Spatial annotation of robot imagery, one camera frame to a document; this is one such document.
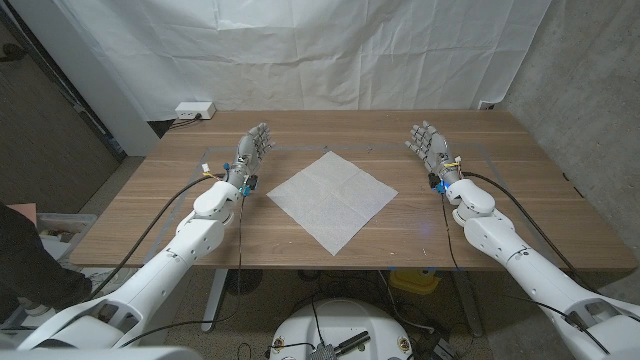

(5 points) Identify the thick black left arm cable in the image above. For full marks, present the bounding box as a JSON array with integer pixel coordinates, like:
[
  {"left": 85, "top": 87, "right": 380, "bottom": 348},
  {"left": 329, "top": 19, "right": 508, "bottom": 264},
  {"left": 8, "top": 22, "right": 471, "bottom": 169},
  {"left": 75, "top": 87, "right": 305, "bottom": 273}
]
[{"left": 79, "top": 172, "right": 229, "bottom": 304}]

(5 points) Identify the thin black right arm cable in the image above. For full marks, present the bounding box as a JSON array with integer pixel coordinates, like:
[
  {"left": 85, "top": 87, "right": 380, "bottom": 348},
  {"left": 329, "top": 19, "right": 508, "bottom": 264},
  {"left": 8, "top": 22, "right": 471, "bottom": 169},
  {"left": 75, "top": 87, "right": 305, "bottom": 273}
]
[{"left": 439, "top": 192, "right": 461, "bottom": 271}]

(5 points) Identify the clear plastic bin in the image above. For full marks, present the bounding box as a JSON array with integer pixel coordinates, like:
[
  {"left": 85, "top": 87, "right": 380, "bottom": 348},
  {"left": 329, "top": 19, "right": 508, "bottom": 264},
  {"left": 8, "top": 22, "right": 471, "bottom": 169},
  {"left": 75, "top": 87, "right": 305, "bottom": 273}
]
[{"left": 34, "top": 213, "right": 99, "bottom": 261}]

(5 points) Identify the bystander person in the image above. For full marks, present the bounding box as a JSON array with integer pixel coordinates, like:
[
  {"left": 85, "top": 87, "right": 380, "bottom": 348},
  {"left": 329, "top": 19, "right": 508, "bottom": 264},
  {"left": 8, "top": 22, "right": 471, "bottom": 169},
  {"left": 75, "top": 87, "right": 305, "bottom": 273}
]
[{"left": 0, "top": 202, "right": 94, "bottom": 321}]

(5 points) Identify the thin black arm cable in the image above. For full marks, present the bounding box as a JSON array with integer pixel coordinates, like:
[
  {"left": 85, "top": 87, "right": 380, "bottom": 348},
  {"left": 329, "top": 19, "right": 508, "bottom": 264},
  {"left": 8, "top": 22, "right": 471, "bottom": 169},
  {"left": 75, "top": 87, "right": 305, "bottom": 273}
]
[
  {"left": 119, "top": 192, "right": 247, "bottom": 349},
  {"left": 439, "top": 192, "right": 461, "bottom": 271}
]

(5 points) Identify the yellow object under table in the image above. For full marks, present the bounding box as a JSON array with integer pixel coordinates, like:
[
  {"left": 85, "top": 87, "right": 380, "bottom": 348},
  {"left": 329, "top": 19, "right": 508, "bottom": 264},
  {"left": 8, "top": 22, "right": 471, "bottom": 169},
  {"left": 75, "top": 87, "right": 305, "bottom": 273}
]
[{"left": 388, "top": 269, "right": 441, "bottom": 295}]

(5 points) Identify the pink flat object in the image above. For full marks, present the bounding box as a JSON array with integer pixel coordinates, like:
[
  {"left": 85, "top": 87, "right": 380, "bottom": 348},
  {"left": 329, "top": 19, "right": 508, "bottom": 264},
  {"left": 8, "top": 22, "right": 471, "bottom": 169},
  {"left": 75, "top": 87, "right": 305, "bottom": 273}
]
[{"left": 7, "top": 202, "right": 39, "bottom": 226}]

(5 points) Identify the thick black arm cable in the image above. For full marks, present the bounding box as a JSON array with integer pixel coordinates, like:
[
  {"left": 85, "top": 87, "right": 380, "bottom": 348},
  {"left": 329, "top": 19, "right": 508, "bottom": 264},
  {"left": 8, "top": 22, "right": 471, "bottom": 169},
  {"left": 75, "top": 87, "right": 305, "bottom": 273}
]
[
  {"left": 460, "top": 170, "right": 599, "bottom": 294},
  {"left": 79, "top": 172, "right": 229, "bottom": 304}
]

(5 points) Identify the white power strip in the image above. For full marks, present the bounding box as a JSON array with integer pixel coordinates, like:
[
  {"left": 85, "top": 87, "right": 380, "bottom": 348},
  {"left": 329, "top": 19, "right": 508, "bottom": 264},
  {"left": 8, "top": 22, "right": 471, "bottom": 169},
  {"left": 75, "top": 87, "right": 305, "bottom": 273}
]
[{"left": 174, "top": 101, "right": 217, "bottom": 121}]

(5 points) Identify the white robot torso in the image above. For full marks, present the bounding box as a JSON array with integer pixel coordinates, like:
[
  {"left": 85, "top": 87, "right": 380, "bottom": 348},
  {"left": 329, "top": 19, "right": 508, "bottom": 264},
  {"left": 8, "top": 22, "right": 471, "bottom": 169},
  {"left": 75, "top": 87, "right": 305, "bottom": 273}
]
[{"left": 269, "top": 298, "right": 414, "bottom": 360}]

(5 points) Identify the grey table leg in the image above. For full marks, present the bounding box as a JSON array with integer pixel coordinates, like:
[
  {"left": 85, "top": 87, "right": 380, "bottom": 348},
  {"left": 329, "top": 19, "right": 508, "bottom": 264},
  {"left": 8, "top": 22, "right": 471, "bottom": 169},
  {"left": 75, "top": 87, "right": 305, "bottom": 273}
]
[{"left": 452, "top": 269, "right": 485, "bottom": 337}]

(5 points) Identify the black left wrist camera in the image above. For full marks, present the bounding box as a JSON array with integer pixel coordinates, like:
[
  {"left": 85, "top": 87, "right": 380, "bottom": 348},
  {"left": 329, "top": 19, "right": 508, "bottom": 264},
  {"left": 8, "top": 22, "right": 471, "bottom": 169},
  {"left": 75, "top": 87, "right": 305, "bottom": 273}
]
[{"left": 239, "top": 174, "right": 260, "bottom": 197}]

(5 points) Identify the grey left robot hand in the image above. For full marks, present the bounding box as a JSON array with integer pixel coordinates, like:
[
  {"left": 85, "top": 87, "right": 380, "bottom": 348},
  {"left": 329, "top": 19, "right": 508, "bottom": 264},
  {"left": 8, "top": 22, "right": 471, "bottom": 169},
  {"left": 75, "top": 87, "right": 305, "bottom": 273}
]
[{"left": 224, "top": 122, "right": 276, "bottom": 189}]

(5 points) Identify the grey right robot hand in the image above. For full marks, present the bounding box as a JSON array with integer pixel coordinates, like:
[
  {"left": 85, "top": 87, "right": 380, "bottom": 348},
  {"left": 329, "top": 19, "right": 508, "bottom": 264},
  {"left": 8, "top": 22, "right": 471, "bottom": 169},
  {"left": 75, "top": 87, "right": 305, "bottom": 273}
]
[{"left": 404, "top": 119, "right": 464, "bottom": 188}]

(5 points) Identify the black round floor fan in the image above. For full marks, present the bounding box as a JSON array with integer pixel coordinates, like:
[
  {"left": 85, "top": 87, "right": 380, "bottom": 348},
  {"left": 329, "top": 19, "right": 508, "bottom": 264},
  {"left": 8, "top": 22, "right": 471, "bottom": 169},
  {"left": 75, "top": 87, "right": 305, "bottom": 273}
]
[{"left": 223, "top": 268, "right": 264, "bottom": 296}]

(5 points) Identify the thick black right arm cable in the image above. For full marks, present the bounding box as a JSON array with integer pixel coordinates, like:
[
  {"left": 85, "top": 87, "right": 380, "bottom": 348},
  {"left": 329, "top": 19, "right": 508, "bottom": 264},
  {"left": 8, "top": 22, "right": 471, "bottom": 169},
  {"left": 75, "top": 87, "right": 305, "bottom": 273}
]
[{"left": 460, "top": 170, "right": 599, "bottom": 294}]

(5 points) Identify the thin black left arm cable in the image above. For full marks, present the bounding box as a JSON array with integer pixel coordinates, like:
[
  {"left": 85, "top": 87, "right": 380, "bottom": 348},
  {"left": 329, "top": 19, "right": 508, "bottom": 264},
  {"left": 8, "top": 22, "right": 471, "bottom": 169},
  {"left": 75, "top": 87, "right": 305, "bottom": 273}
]
[{"left": 119, "top": 192, "right": 247, "bottom": 349}]

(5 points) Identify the white table leg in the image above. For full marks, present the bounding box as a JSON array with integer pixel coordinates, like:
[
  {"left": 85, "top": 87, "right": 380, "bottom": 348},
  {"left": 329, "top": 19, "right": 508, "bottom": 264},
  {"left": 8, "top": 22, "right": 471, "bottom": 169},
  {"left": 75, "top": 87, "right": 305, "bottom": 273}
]
[{"left": 200, "top": 268, "right": 229, "bottom": 333}]

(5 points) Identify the white creased backdrop sheet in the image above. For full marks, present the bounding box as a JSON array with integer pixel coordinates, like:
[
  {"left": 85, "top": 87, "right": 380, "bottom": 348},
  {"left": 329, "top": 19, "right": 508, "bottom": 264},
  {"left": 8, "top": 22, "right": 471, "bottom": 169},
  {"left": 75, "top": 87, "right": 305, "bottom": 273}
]
[{"left": 49, "top": 0, "right": 554, "bottom": 121}]

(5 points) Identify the white paper towel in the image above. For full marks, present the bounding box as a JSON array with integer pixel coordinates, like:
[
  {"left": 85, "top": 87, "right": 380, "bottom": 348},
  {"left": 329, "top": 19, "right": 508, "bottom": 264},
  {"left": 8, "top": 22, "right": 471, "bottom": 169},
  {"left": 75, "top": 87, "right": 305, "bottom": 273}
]
[{"left": 266, "top": 150, "right": 400, "bottom": 257}]

